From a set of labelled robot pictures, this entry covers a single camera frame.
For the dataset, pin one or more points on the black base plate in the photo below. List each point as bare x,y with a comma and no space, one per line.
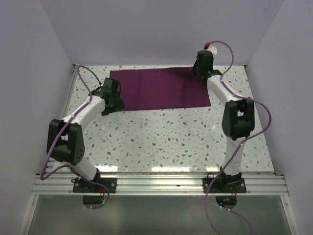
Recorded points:
96,186
239,187

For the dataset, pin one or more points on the purple cloth wrap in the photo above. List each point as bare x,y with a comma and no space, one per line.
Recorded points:
156,89

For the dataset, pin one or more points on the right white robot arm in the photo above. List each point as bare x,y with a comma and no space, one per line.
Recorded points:
238,122

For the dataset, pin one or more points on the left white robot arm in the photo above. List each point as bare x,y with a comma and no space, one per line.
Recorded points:
65,141

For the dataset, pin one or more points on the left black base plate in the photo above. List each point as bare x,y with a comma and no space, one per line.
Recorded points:
96,186

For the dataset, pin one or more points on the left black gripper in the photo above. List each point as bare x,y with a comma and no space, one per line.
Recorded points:
119,106

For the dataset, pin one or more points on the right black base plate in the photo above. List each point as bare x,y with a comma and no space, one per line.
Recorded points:
239,187

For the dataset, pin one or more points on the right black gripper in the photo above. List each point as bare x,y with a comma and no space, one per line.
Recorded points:
193,70

